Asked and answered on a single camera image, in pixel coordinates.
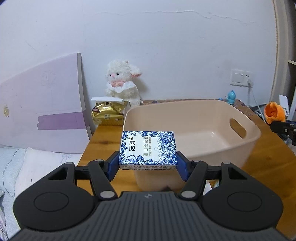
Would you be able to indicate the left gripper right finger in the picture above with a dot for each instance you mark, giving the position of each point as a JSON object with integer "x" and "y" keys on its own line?
{"x": 193, "y": 174}

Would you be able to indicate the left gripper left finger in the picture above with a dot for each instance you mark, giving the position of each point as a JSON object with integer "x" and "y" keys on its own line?
{"x": 101, "y": 174}

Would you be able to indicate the orange plush toy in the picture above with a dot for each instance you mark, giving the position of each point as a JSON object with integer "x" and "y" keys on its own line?
{"x": 274, "y": 112}

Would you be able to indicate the blue white patterned box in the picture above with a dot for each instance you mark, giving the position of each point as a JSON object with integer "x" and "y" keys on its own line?
{"x": 147, "y": 150}

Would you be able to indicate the white phone stand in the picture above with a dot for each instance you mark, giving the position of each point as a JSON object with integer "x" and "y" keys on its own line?
{"x": 284, "y": 104}

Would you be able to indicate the dark grey laptop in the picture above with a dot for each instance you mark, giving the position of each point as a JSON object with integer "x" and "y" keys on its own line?
{"x": 259, "y": 110}

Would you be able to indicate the beige plastic storage bin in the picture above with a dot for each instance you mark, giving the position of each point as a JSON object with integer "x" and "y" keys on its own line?
{"x": 212, "y": 131}

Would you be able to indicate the gold tissue pack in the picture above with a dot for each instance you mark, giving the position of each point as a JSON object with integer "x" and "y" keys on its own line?
{"x": 109, "y": 111}

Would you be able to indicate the blue cartoon figurine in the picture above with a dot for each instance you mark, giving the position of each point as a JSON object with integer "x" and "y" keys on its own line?
{"x": 230, "y": 98}

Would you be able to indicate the lilac bed headboard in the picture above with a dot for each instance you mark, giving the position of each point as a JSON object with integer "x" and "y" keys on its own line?
{"x": 43, "y": 108}

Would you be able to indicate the white plush lamb toy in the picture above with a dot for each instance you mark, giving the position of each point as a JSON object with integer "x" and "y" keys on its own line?
{"x": 120, "y": 75}

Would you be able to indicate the white wall switch socket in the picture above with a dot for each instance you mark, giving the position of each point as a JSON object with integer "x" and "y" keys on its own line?
{"x": 240, "y": 77}

